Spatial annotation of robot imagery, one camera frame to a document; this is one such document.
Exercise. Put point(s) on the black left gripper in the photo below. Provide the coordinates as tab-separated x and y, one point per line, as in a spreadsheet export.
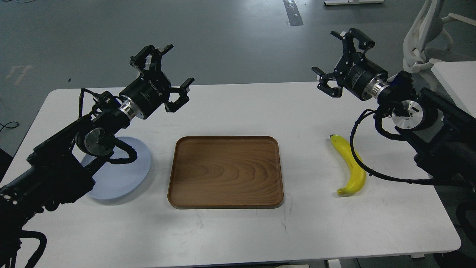
147	95

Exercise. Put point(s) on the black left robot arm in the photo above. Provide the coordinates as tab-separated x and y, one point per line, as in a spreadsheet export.
62	167

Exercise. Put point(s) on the yellow banana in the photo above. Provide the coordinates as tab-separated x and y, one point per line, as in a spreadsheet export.
358	176

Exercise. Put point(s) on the light blue plate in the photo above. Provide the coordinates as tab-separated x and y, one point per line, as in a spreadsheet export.
115	181

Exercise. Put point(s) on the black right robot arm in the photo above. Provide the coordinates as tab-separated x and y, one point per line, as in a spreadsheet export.
442	134

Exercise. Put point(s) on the brown wooden tray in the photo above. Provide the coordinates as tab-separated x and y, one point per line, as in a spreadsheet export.
226	172

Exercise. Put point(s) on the white floor board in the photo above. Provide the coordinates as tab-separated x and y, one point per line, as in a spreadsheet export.
350	2

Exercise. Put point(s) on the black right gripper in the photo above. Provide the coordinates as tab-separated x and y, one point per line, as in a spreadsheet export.
354	72

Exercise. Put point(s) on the white office chair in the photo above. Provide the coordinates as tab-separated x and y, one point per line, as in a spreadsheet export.
428	25

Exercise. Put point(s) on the white side table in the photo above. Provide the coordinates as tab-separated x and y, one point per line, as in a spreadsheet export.
459	81

